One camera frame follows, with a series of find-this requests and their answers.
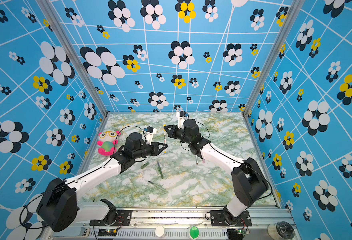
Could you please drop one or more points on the left aluminium corner post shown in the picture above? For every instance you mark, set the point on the left aluminium corner post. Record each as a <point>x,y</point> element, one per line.
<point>64,40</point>

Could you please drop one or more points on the right aluminium corner post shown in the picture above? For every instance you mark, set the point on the right aluminium corner post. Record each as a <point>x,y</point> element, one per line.
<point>272,56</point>

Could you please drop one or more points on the white push button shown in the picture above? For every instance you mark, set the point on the white push button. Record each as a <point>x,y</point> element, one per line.
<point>160,232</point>

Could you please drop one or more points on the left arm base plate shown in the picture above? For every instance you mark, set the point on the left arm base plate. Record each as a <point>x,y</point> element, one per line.
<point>117,218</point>

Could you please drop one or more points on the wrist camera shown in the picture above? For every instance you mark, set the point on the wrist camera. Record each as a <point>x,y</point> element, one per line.
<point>149,134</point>
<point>181,117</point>

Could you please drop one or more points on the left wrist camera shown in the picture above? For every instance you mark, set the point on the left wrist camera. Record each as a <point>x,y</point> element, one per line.
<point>149,134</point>

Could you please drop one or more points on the aluminium corner post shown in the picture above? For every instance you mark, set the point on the aluminium corner post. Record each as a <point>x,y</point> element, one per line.
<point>272,56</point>
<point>64,40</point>

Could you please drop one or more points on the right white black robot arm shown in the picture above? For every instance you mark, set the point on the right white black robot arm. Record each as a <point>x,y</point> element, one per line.
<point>249,183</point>

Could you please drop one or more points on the pink green plush toy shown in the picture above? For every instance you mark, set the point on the pink green plush toy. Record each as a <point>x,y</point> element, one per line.
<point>107,141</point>

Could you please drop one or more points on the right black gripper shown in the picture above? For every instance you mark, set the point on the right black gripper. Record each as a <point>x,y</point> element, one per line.
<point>172,134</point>

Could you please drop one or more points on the green push button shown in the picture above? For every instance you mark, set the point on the green push button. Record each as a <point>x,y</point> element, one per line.
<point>193,233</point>

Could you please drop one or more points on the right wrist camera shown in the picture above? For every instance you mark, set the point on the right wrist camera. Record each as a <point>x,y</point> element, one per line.
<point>181,117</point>

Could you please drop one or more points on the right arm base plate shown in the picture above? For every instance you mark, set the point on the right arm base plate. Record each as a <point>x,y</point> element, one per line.
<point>221,218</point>

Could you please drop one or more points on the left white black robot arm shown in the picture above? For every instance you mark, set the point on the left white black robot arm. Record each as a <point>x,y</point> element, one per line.
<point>59,206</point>

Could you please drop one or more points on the aluminium front rail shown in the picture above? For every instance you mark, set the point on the aluminium front rail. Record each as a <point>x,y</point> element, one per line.
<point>177,221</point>

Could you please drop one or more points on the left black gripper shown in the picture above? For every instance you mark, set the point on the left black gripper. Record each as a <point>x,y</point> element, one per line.
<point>156,150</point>

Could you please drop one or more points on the dark green gel pen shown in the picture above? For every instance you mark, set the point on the dark green gel pen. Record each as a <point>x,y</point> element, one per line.
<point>157,186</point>

